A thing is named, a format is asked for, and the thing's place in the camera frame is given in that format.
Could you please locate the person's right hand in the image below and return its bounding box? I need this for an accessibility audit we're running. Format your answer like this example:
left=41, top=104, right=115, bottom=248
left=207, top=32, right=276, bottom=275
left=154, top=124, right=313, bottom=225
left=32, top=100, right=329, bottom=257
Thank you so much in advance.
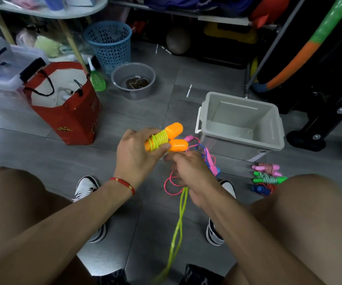
left=163, top=150, right=224, bottom=210

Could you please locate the person's left hand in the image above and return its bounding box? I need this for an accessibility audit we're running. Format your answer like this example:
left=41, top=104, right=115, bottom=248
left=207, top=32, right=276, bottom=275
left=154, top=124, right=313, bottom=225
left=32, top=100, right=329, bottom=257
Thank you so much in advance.
left=114, top=128, right=171, bottom=190

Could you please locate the pile of jump ropes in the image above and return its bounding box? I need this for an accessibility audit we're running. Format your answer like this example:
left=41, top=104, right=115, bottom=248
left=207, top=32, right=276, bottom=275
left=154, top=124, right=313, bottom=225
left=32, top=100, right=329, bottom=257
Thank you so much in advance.
left=164, top=135, right=221, bottom=196

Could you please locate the orange handle jump rope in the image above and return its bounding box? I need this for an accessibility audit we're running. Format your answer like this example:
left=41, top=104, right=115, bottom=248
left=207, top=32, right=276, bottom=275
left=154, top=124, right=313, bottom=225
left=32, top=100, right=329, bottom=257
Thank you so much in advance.
left=144, top=122, right=189, bottom=282

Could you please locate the blue foam handle skipping rope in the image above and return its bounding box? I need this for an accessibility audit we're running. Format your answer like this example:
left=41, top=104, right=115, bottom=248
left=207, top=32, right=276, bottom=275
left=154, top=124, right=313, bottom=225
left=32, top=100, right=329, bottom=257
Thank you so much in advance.
left=251, top=184, right=277, bottom=196

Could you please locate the wound pink-handled rope bundle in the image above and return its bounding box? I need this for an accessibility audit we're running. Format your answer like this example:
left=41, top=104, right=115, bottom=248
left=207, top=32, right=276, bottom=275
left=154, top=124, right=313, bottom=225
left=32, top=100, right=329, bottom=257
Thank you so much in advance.
left=251, top=163, right=282, bottom=177

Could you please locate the grey plastic storage bin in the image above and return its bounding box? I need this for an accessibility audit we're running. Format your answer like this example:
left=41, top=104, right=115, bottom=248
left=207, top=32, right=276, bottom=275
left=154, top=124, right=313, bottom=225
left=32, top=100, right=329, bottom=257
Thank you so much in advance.
left=194, top=91, right=286, bottom=162

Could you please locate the green braided jump rope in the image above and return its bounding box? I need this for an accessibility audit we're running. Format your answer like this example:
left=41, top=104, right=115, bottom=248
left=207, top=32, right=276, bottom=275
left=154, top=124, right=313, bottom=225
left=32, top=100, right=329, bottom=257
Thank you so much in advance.
left=253, top=171, right=288, bottom=185

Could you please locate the person's right forearm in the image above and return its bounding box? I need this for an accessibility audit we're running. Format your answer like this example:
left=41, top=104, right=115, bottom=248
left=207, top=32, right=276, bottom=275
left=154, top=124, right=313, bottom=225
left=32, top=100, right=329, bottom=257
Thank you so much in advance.
left=206, top=198, right=323, bottom=285

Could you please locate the person's left forearm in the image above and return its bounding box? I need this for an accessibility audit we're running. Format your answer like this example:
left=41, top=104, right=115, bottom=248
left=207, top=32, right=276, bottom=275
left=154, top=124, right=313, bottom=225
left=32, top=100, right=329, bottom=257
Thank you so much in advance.
left=0, top=179, right=136, bottom=285

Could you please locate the person's left shoe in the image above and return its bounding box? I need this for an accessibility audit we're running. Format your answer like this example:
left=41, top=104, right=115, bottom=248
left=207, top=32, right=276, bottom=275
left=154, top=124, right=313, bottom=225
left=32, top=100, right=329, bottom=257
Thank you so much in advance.
left=72, top=175, right=107, bottom=244

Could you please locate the person's shoe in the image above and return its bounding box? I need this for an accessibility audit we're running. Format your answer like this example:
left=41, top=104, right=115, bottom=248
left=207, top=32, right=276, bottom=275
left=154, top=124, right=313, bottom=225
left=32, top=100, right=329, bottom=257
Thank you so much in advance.
left=205, top=180, right=236, bottom=247
left=72, top=175, right=107, bottom=244

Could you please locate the person's right shoe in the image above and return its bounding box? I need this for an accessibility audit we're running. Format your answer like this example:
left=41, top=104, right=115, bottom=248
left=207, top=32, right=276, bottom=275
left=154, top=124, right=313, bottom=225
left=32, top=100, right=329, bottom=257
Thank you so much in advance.
left=205, top=180, right=236, bottom=247

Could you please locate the person's right leg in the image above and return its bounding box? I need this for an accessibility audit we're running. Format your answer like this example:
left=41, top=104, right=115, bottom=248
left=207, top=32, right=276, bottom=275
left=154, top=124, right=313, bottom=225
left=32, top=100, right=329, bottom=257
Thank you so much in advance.
left=224, top=174, right=342, bottom=285

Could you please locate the person's leg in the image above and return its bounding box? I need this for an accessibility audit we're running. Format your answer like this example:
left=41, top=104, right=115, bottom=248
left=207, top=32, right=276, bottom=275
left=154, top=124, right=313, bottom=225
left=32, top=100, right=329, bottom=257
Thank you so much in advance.
left=224, top=174, right=342, bottom=285
left=0, top=166, right=106, bottom=285

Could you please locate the person's left leg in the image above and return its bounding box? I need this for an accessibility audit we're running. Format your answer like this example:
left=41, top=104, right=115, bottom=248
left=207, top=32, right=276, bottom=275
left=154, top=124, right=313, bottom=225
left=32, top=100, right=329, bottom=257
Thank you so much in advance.
left=0, top=166, right=106, bottom=285

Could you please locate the red paper bag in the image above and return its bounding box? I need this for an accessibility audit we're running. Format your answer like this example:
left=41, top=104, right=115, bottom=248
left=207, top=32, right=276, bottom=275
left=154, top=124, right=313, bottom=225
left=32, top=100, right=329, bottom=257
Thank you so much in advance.
left=23, top=61, right=102, bottom=146

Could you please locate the grey plastic basin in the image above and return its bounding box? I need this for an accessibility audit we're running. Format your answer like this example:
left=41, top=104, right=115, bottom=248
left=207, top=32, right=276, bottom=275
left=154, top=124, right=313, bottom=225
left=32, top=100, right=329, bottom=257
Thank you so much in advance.
left=111, top=62, right=156, bottom=101

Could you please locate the green spray bottle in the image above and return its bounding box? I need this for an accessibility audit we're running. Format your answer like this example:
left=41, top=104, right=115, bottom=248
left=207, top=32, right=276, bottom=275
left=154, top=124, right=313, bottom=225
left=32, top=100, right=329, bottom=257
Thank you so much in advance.
left=87, top=57, right=107, bottom=92

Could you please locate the grey plastic stool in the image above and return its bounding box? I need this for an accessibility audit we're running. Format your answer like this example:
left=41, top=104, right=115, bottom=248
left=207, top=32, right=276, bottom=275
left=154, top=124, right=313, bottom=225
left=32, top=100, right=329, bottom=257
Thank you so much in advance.
left=77, top=234, right=130, bottom=276

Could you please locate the blue mesh wastebasket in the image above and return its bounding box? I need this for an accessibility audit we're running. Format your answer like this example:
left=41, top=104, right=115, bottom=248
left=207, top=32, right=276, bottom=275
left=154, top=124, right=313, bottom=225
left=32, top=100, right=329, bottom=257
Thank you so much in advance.
left=83, top=21, right=132, bottom=76

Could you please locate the brown ball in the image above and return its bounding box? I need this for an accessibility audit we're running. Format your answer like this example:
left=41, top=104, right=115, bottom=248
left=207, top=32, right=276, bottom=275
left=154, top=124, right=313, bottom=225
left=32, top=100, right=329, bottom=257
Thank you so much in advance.
left=166, top=26, right=192, bottom=55

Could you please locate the black rectangular pad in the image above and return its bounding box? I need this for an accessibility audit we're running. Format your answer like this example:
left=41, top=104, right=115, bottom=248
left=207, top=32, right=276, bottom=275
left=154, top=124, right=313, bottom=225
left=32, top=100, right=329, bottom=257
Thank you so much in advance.
left=19, top=57, right=47, bottom=84

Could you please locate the black weight machine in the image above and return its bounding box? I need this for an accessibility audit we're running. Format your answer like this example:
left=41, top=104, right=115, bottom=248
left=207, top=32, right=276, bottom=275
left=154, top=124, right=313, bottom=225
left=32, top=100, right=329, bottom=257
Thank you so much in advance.
left=257, top=0, right=342, bottom=152

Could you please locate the clear plastic bag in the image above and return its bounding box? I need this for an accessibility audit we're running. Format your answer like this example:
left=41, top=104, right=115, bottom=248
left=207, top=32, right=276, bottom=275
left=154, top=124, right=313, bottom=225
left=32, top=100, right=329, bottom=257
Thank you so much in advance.
left=16, top=25, right=91, bottom=58

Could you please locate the multicoloured hula hoop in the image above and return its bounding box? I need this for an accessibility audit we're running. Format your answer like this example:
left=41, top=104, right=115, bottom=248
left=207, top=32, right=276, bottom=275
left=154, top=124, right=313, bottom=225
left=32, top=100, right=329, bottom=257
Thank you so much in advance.
left=253, top=0, right=342, bottom=92

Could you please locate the yellow flat board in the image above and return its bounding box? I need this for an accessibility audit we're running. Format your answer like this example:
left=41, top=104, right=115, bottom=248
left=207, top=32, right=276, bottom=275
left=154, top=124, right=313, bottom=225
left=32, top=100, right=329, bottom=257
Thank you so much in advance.
left=203, top=22, right=258, bottom=44

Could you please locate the white oval side table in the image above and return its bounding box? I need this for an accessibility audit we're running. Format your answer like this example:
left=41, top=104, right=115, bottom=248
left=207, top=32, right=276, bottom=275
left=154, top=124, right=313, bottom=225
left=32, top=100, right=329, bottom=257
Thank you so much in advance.
left=0, top=0, right=108, bottom=73

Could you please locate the blue folded mat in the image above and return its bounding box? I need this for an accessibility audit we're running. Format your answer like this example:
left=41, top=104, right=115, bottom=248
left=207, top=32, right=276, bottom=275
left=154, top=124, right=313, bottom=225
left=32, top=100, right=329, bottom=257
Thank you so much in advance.
left=144, top=0, right=255, bottom=12

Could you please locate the blue cup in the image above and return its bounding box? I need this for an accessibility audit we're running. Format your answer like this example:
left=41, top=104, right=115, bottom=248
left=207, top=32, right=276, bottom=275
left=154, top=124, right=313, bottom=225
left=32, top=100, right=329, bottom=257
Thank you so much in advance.
left=42, top=0, right=65, bottom=11

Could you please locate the orange red fabric bag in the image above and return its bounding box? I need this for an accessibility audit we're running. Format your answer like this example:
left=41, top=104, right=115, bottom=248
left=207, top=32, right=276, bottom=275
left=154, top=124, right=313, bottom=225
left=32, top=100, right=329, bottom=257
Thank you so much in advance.
left=249, top=0, right=292, bottom=29

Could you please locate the pink packet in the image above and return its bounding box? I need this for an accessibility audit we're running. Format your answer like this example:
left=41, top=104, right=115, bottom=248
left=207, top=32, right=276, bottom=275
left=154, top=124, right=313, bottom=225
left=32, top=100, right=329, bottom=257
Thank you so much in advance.
left=9, top=0, right=41, bottom=10

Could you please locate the red string bracelet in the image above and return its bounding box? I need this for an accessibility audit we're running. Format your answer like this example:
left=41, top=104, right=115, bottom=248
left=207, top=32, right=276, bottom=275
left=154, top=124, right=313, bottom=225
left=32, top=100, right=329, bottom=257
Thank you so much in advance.
left=109, top=177, right=136, bottom=196

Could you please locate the brown tangled strap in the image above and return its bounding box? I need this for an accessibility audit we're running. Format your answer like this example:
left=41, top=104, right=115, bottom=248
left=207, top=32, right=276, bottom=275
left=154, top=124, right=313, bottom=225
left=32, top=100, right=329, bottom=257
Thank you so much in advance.
left=125, top=75, right=151, bottom=90

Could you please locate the white cable bundle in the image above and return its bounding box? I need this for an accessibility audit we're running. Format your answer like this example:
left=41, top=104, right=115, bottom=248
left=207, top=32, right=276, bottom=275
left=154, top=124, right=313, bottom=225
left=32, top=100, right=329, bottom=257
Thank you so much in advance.
left=59, top=87, right=79, bottom=101

